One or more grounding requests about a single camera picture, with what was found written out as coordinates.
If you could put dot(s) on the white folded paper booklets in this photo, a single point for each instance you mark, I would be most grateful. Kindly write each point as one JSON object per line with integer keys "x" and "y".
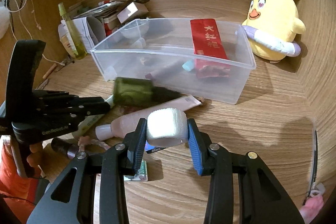
{"x": 90, "y": 29}

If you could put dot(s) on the red tea packet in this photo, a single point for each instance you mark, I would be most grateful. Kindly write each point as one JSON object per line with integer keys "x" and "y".
{"x": 207, "y": 42}

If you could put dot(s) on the pink cosmetic tube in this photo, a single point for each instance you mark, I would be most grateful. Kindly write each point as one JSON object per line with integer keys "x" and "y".
{"x": 128, "y": 122}

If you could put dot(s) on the yellow chick plush toy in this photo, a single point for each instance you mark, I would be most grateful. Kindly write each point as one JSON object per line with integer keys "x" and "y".
{"x": 271, "y": 27}

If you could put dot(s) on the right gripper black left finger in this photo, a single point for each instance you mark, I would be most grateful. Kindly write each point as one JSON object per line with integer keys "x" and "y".
{"x": 123, "y": 159}

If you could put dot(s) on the left hand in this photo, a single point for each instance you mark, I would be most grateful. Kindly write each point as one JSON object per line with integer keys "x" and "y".
{"x": 35, "y": 157}

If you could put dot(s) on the yellow green spray bottle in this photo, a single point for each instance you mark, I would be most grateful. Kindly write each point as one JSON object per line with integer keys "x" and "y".
{"x": 73, "y": 34}

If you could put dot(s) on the clear plastic storage box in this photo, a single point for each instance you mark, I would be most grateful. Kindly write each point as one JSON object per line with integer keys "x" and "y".
{"x": 156, "y": 49}

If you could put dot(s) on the small white cardboard box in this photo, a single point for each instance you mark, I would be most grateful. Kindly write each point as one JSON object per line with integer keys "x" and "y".
{"x": 132, "y": 11}

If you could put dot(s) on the small light blue object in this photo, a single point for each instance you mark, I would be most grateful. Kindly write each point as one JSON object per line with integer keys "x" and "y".
{"x": 189, "y": 65}

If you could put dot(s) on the small dark blue card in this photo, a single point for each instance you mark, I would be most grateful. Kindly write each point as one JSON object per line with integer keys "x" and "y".
{"x": 151, "y": 149}

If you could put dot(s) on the pale green cosmetic tube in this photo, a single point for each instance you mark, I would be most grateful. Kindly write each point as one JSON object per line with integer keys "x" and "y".
{"x": 86, "y": 124}

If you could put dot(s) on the small green square card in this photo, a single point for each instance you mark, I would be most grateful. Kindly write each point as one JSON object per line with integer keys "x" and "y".
{"x": 140, "y": 176}

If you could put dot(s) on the dark purple lip gloss tube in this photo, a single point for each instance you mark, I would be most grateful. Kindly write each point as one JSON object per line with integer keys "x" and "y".
{"x": 69, "y": 150}

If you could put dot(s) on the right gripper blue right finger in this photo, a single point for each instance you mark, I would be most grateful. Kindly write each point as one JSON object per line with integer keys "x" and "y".
{"x": 211, "y": 159}

